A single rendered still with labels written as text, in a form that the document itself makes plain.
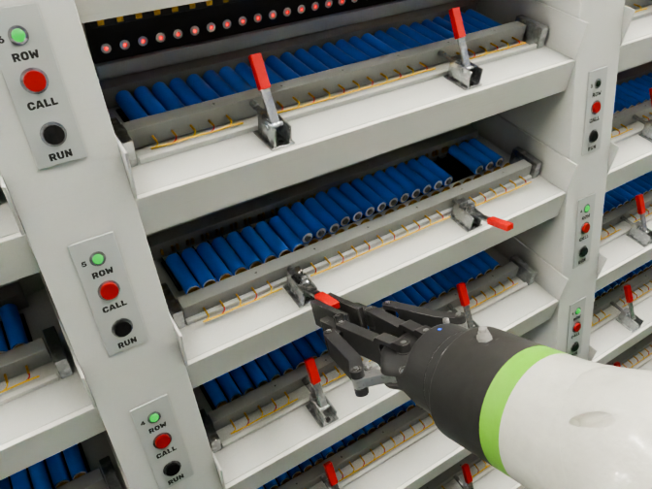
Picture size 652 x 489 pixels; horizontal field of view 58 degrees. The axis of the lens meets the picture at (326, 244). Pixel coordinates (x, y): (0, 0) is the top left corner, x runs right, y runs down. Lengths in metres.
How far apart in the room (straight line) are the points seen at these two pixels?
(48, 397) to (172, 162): 0.27
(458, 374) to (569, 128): 0.56
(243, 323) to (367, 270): 0.17
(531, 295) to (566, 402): 0.66
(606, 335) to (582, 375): 0.90
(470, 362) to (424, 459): 0.60
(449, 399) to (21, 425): 0.42
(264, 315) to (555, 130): 0.51
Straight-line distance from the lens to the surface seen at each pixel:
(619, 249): 1.19
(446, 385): 0.43
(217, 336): 0.67
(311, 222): 0.77
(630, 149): 1.10
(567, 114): 0.91
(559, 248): 1.00
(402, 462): 1.01
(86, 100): 0.53
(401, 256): 0.76
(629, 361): 1.51
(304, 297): 0.68
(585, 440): 0.36
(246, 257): 0.73
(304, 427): 0.81
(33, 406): 0.67
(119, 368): 0.63
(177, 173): 0.58
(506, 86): 0.79
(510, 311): 0.99
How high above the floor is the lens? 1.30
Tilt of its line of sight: 28 degrees down
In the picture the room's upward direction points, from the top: 8 degrees counter-clockwise
